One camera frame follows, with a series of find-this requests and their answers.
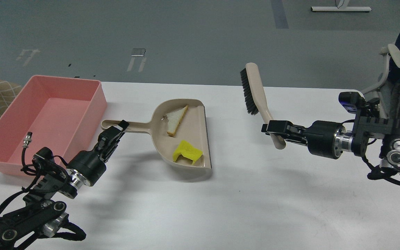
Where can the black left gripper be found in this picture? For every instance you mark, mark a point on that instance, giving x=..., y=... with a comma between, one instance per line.
x=92, y=164

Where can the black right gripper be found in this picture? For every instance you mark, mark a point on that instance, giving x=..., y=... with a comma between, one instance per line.
x=319, y=137

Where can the beige hand brush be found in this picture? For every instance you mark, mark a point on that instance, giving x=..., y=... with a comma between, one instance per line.
x=254, y=92

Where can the triangular bread slice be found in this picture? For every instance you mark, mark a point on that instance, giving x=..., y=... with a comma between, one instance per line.
x=174, y=119

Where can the beige plastic dustpan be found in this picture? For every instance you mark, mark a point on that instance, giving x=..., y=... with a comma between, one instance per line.
x=178, y=130

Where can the yellow sponge piece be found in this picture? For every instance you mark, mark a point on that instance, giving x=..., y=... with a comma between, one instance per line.
x=188, y=151

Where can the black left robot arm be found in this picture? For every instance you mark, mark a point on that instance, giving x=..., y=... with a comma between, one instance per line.
x=31, y=214

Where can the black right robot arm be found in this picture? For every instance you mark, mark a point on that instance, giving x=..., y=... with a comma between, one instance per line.
x=374, y=139

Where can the pink plastic bin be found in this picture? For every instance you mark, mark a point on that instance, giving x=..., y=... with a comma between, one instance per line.
x=63, y=114

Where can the metal floor plate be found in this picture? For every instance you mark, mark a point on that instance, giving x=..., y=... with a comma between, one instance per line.
x=138, y=52

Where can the white desk foot bar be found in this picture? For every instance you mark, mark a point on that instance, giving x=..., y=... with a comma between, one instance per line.
x=341, y=9

